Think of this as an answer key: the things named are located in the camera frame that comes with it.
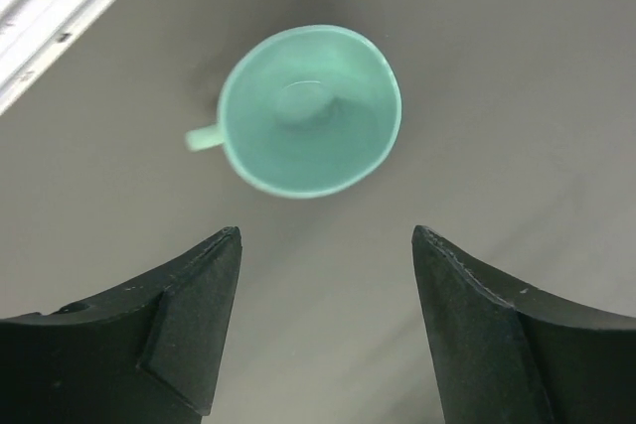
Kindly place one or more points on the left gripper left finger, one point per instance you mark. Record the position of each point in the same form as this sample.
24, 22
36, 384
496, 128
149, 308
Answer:
148, 350

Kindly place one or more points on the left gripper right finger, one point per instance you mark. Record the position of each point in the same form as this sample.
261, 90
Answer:
504, 351

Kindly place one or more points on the mint green cup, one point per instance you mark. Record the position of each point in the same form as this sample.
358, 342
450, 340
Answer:
306, 113

